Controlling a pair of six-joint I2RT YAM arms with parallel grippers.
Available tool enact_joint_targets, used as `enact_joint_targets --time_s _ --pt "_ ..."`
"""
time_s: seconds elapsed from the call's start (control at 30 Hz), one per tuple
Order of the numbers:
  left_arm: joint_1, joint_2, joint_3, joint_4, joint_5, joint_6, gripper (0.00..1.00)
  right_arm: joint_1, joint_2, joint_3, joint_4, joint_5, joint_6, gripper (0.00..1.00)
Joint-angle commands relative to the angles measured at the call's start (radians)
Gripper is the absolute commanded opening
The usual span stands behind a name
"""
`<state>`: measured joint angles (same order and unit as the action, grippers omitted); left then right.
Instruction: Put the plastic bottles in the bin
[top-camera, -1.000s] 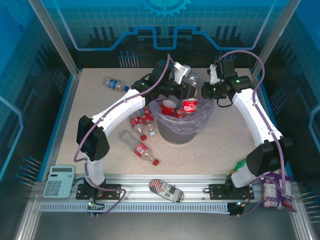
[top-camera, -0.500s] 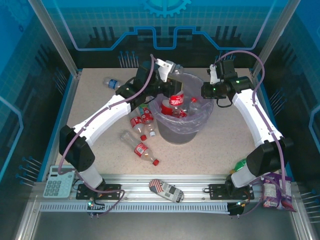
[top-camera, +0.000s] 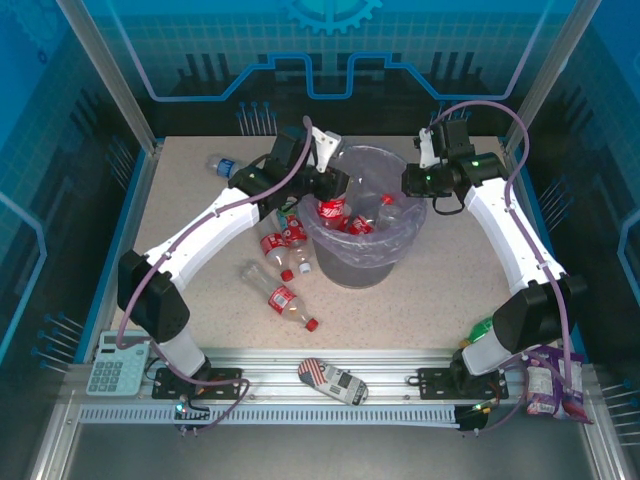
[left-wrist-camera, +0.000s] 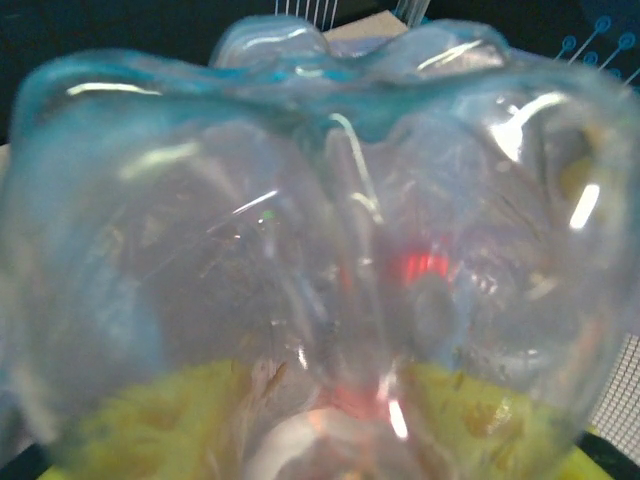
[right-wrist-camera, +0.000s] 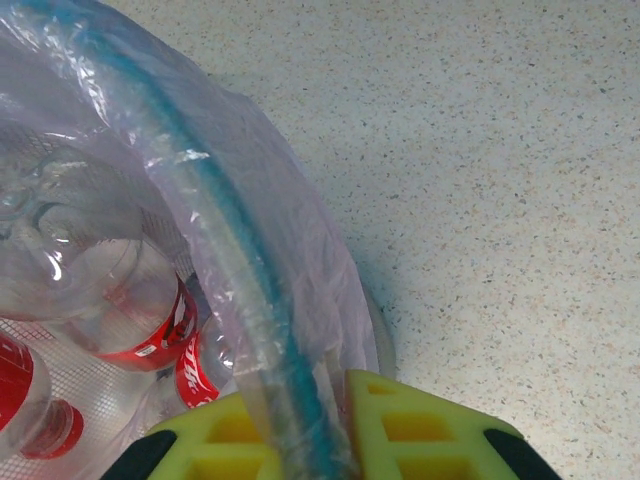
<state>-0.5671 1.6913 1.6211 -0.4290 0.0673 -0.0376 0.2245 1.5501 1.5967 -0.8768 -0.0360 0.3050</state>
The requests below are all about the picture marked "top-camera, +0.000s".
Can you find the purple snack bag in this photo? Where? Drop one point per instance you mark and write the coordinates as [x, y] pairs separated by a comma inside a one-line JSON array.
[[545, 385]]

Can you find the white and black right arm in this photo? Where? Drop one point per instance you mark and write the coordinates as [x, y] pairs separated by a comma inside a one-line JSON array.
[[510, 240]]

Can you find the light green calculator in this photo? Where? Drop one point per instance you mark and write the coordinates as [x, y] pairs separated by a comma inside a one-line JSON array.
[[117, 365]]

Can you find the aluminium frame post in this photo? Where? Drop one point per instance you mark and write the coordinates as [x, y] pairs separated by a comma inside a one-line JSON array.
[[550, 75], [111, 75]]

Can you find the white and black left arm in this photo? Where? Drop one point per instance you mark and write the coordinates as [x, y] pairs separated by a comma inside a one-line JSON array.
[[210, 235]]

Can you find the plastic bottle blue label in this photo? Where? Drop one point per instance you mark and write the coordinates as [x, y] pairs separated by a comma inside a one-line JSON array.
[[226, 165]]

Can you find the clear plastic bottle red label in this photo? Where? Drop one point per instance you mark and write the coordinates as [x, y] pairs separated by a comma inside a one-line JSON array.
[[281, 298], [360, 226], [272, 243]]

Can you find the aluminium frame side rail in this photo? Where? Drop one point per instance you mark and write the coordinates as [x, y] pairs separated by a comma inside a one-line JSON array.
[[607, 445], [56, 445]]

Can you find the grey plastic bin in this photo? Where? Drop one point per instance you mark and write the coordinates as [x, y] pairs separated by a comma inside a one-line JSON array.
[[350, 272]]

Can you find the black controller box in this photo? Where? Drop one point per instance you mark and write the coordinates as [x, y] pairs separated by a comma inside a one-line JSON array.
[[197, 414], [470, 420]]

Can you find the plastic bottle gold cap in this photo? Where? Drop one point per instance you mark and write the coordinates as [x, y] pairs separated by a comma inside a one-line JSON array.
[[334, 210]]

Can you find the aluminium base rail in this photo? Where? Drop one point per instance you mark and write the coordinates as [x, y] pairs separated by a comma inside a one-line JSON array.
[[270, 370]]

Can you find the clear plastic bottle white cap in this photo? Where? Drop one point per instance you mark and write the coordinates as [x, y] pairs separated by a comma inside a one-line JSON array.
[[390, 217]]

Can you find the flag print pouch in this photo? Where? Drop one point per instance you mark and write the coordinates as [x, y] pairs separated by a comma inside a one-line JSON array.
[[332, 382]]

